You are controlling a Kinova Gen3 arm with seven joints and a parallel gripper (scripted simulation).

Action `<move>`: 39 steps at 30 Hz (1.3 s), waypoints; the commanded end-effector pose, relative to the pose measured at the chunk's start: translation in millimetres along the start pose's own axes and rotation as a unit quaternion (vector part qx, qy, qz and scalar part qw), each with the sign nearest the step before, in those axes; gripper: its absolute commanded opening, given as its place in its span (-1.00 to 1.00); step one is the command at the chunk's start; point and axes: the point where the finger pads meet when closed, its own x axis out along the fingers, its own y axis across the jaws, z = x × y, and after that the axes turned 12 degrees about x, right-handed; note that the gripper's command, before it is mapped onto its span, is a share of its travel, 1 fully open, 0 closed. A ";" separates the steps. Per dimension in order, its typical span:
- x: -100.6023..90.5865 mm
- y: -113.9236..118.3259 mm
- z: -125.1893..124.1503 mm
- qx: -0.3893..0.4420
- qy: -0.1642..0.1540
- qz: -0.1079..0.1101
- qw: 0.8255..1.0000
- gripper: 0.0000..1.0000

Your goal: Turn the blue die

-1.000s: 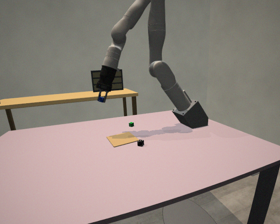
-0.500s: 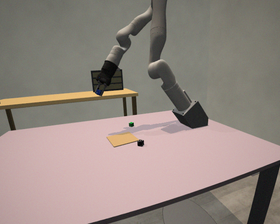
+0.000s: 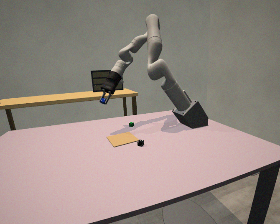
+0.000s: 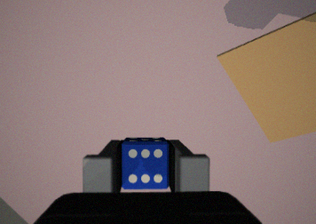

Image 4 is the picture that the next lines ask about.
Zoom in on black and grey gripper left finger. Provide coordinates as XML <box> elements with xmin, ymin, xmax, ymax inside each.
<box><xmin>83</xmin><ymin>140</ymin><xmax>123</xmax><ymax>193</ymax></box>

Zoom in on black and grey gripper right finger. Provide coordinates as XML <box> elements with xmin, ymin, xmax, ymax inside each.
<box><xmin>166</xmin><ymin>140</ymin><xmax>209</xmax><ymax>192</ymax></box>

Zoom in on tan flat mat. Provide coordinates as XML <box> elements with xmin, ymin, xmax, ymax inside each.
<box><xmin>217</xmin><ymin>12</ymin><xmax>316</xmax><ymax>143</ymax></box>

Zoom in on blue die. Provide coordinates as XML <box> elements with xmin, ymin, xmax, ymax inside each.
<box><xmin>122</xmin><ymin>138</ymin><xmax>169</xmax><ymax>189</ymax></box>

